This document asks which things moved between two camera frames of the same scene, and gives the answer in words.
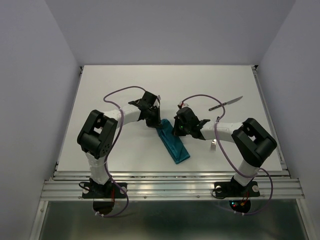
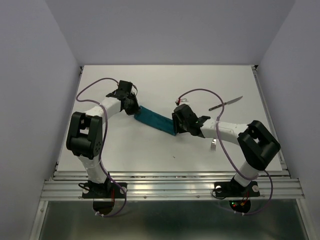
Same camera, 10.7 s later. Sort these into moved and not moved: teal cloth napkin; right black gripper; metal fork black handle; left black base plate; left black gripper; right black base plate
Moved: teal cloth napkin; left black gripper
Not moved: left black base plate; metal fork black handle; right black gripper; right black base plate
